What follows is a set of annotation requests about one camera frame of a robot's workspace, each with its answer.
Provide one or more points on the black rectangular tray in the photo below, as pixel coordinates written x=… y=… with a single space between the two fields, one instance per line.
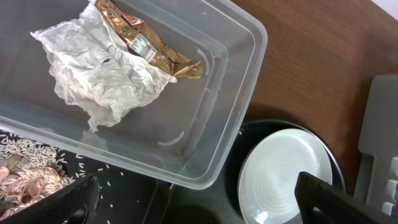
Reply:
x=124 y=196

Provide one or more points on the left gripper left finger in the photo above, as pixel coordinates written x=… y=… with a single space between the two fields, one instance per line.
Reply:
x=75 y=203

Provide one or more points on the food scraps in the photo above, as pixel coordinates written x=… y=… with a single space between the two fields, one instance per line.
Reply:
x=32 y=171

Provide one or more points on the white tissue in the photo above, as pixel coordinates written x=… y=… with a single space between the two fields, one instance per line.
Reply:
x=94 y=70

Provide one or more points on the white round plate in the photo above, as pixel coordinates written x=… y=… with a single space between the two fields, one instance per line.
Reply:
x=269 y=175

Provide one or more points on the round black serving tray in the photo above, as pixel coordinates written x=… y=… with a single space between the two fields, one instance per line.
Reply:
x=219 y=202

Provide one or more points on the grey dishwasher rack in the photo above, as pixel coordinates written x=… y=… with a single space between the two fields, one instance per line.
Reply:
x=376 y=183

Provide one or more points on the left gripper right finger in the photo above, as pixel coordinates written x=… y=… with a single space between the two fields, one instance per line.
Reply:
x=320 y=202

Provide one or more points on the clear plastic waste bin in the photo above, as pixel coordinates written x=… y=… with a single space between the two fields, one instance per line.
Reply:
x=182 y=137

